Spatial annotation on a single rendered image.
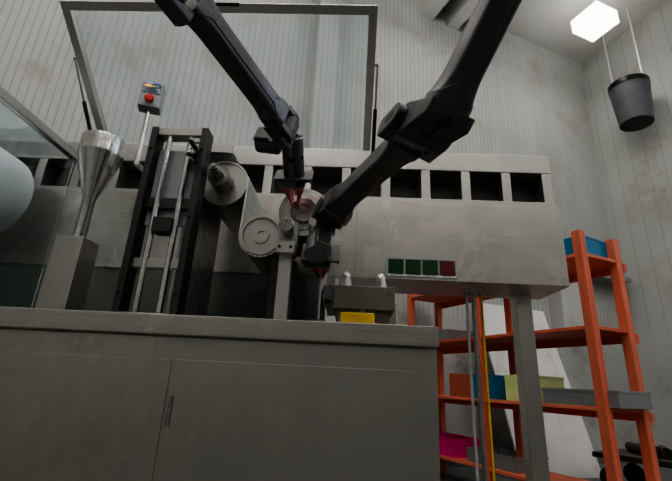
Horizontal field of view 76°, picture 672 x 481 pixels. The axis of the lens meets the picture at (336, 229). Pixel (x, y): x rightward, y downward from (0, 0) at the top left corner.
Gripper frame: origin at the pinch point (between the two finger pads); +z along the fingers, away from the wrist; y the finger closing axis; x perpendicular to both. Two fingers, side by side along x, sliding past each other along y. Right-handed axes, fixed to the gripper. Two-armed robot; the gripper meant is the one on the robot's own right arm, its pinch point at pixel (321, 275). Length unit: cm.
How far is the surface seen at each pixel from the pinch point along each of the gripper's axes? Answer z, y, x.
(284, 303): -1.0, -8.7, -11.4
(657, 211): 293, 448, 436
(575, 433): 381, 256, 144
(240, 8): -51, -33, 75
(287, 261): -6.7, -8.9, -1.6
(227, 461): -3, -13, -51
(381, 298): -1.6, 16.4, -8.8
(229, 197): -12.5, -28.8, 18.7
